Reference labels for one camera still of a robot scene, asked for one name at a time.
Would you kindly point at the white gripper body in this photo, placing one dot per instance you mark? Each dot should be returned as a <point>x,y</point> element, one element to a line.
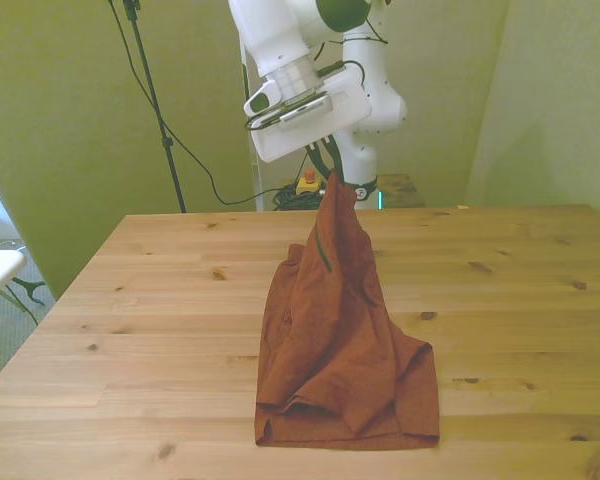
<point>325,127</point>

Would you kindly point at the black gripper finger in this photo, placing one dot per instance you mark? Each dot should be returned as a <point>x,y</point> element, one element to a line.
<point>336,160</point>
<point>319,161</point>

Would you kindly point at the rust brown shorts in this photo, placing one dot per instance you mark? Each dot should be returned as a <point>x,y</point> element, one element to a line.
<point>330,340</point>

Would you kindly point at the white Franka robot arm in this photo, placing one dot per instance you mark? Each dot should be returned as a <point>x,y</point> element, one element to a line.
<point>370,100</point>

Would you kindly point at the yellow emergency stop button box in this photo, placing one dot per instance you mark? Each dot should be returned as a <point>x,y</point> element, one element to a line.
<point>306,188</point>

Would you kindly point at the black tripod pole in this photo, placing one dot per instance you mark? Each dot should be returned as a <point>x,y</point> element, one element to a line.
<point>169,150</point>

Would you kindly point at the black stand foot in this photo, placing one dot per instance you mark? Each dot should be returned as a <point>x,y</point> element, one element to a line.
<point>30,286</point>

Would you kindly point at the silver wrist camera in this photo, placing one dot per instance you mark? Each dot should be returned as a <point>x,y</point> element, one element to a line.
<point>305,109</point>

